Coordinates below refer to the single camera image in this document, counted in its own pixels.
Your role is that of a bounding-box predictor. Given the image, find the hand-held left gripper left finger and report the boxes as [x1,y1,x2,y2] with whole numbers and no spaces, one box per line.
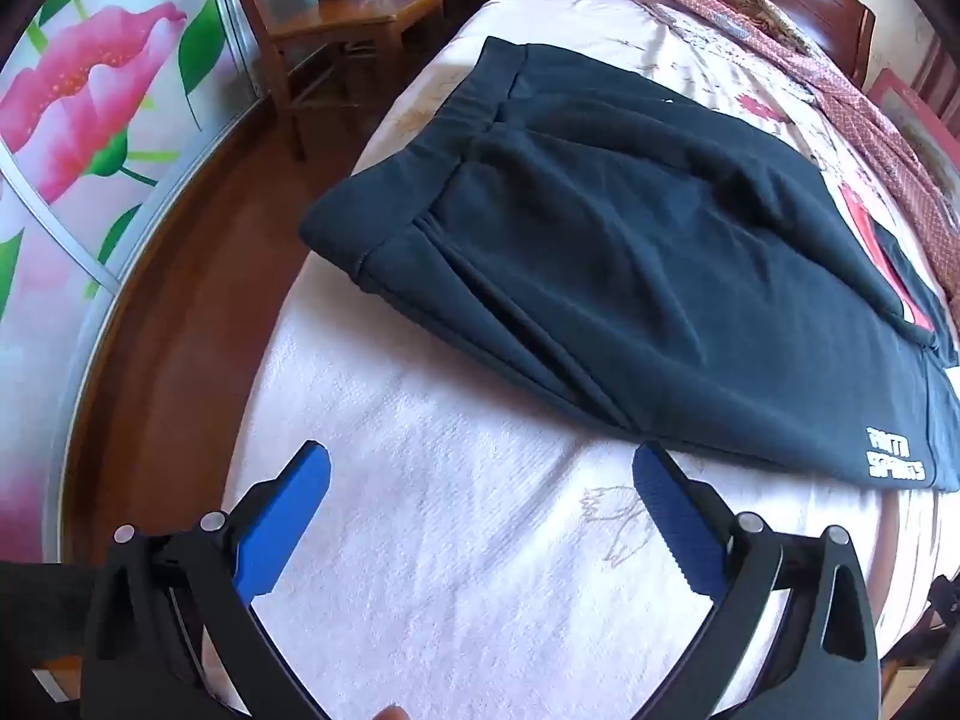
[79,440,332,720]

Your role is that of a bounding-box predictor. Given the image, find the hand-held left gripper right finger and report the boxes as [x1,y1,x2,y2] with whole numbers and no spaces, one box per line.
[632,441,880,720]

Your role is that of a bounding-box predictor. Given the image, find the black pants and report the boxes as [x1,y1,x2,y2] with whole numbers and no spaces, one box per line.
[298,36,960,494]

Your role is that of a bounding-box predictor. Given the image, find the white floral bed sheet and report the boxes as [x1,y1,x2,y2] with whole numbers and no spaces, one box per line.
[221,0,960,720]

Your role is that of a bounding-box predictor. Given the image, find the red patterned quilt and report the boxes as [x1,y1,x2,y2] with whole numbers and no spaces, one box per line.
[622,0,960,286]

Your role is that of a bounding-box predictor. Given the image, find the floral wardrobe door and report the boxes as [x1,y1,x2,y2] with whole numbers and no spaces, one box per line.
[0,0,263,563]

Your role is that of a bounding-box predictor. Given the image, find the red framed picture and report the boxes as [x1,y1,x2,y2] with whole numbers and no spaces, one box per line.
[866,67,960,143]

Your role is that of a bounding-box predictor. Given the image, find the wooden chair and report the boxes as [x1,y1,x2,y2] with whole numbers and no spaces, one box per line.
[217,0,462,162]

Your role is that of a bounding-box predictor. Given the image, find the wooden headboard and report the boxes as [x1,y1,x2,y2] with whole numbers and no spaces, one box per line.
[720,0,878,91]

